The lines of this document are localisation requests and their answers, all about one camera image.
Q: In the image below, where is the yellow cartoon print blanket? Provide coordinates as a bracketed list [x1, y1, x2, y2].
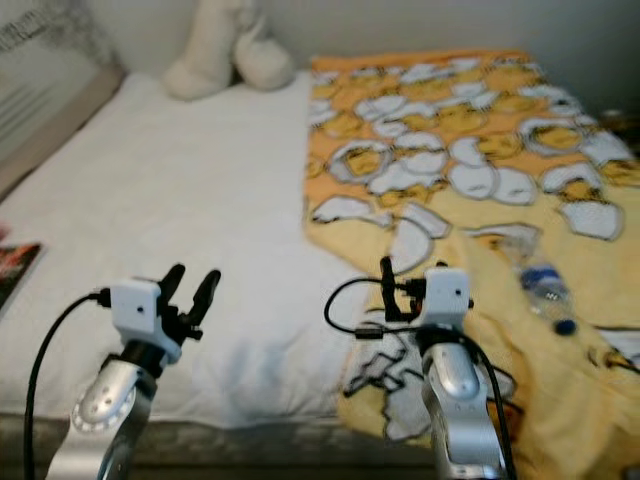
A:
[305, 48, 640, 480]

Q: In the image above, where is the dark book with red cover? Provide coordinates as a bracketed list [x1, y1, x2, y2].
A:
[0, 243, 45, 307]

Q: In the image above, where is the white quilted mattress pad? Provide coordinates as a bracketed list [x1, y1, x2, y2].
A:
[0, 70, 391, 423]

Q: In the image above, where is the clear plastic water bottle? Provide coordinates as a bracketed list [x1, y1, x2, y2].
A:
[505, 225, 577, 337]

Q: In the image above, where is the grey printed headboard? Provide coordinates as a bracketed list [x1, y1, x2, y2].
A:
[0, 0, 121, 197]

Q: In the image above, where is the cream plush toy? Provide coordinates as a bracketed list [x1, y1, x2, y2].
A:
[163, 0, 297, 101]

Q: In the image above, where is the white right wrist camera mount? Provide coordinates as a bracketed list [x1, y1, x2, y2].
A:
[420, 266, 474, 333]

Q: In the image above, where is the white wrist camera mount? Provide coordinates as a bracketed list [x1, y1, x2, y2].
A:
[108, 278, 177, 363]
[420, 266, 474, 333]

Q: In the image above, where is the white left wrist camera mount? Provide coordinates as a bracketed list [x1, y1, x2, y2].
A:
[108, 278, 177, 363]

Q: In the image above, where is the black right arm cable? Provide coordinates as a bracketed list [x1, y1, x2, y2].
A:
[325, 278, 521, 480]

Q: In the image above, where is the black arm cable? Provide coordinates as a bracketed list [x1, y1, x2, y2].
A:
[23, 290, 111, 480]
[325, 278, 521, 480]

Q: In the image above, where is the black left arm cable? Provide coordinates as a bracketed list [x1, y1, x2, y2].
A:
[23, 290, 111, 480]

